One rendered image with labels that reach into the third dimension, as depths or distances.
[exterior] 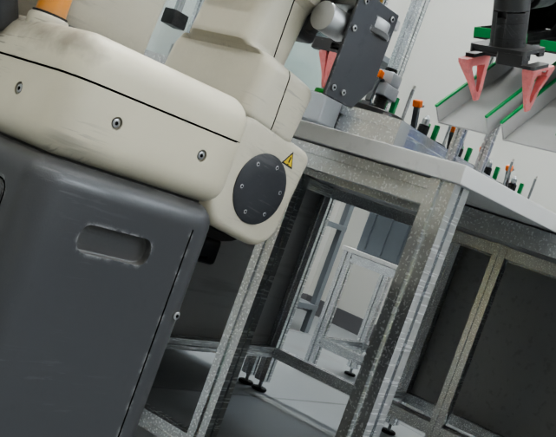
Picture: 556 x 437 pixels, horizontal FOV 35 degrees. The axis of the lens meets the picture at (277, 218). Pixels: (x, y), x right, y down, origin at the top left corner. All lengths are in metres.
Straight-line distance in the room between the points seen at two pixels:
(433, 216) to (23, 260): 0.68
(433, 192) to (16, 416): 0.71
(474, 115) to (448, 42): 4.62
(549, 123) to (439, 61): 4.64
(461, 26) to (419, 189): 5.21
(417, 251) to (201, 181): 0.48
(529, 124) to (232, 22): 0.83
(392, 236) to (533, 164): 2.04
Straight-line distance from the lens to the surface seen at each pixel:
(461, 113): 1.96
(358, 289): 6.41
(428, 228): 1.34
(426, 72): 6.56
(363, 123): 1.92
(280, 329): 3.43
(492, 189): 1.40
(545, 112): 1.96
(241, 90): 1.24
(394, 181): 1.40
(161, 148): 0.93
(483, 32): 1.98
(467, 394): 3.53
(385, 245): 4.10
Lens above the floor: 0.72
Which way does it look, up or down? 1 degrees down
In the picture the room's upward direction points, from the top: 20 degrees clockwise
